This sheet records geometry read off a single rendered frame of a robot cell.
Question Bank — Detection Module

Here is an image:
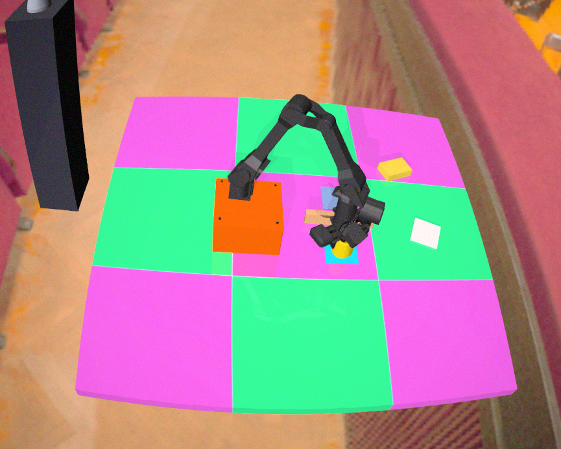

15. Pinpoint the tan wooden flat bar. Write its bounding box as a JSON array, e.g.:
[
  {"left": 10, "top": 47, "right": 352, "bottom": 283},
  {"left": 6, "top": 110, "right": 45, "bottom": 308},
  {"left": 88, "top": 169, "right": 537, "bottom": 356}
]
[{"left": 304, "top": 209, "right": 335, "bottom": 225}]

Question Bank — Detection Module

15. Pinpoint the yellow cup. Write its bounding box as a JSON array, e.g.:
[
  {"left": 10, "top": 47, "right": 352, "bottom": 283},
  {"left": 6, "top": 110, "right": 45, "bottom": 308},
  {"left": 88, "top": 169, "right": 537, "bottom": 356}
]
[{"left": 331, "top": 241, "right": 354, "bottom": 258}]

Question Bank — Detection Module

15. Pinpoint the yellow rectangular block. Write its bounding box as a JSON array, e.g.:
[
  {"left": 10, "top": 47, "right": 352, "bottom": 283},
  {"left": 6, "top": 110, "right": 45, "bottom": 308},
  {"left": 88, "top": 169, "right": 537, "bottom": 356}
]
[{"left": 377, "top": 157, "right": 412, "bottom": 182}]

